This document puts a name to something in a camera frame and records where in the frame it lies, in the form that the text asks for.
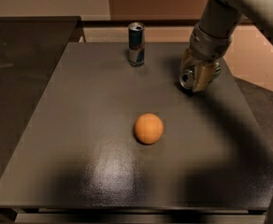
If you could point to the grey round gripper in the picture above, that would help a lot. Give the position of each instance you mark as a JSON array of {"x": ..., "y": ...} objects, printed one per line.
[{"x": 208, "y": 48}]

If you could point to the green soda can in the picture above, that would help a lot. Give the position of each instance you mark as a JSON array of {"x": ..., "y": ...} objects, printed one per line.
[{"x": 187, "y": 78}]

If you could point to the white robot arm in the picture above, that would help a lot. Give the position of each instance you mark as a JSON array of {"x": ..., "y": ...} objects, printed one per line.
[{"x": 221, "y": 17}]

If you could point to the blue silver energy drink can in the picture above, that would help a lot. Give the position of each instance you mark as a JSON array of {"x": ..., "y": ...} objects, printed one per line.
[{"x": 136, "y": 38}]

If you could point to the orange ball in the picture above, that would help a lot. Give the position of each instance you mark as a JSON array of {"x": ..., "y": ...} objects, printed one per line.
[{"x": 148, "y": 128}]

